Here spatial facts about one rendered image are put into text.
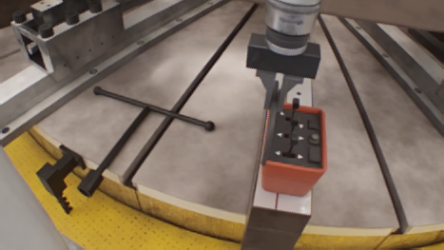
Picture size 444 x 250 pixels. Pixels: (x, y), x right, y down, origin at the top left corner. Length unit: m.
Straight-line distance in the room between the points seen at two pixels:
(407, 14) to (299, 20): 0.79
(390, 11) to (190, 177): 0.95
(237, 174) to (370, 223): 0.54
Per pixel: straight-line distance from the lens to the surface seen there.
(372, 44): 2.22
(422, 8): 1.27
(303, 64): 0.57
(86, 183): 1.22
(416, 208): 1.41
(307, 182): 0.70
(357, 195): 1.31
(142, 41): 1.90
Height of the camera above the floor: 1.31
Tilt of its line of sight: 43 degrees down
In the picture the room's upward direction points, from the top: 4 degrees clockwise
